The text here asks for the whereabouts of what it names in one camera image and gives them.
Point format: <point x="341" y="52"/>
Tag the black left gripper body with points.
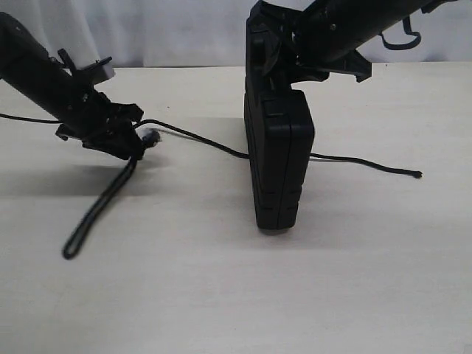
<point x="99" y="123"/>

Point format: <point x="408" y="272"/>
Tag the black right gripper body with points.
<point x="326" y="39"/>

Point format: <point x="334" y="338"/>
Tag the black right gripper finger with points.
<point x="265" y="47"/>
<point x="280" y="77"/>

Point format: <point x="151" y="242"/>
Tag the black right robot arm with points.
<point x="286" y="46"/>

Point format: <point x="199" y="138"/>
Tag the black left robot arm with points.
<point x="68" y="93"/>

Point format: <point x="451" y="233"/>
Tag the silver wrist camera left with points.
<point x="97" y="72"/>

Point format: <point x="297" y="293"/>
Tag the white curtain backdrop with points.
<point x="203" y="33"/>

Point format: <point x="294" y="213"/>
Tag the black plastic carrying case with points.
<point x="280" y="135"/>

